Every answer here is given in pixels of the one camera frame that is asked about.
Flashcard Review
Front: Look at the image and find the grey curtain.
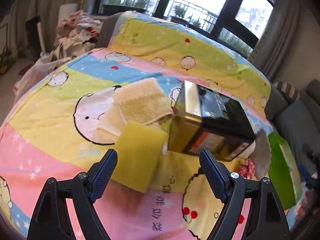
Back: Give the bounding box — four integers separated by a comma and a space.
248, 0, 301, 81

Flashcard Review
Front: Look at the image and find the grey sofa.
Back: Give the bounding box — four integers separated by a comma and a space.
265, 79, 319, 175

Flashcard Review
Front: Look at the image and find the crumpled floral cloth pile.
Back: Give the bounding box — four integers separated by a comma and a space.
13, 10, 103, 101

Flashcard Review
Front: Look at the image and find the yellow sponge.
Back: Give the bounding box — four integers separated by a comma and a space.
112, 121, 168, 193

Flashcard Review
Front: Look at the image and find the black framed window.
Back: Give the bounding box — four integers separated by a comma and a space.
93, 0, 276, 58

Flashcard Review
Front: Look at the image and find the beige towel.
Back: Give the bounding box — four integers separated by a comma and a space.
98, 77, 174, 137

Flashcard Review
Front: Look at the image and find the black gold tin box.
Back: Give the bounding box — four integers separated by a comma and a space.
168, 81, 256, 161

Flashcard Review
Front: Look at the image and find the striped cushion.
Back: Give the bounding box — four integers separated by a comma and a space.
273, 81, 301, 104

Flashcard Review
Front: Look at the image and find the white purple plush toy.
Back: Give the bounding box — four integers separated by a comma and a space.
238, 129, 272, 180

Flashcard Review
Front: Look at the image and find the green white storage box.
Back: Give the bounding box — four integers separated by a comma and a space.
268, 132, 303, 210

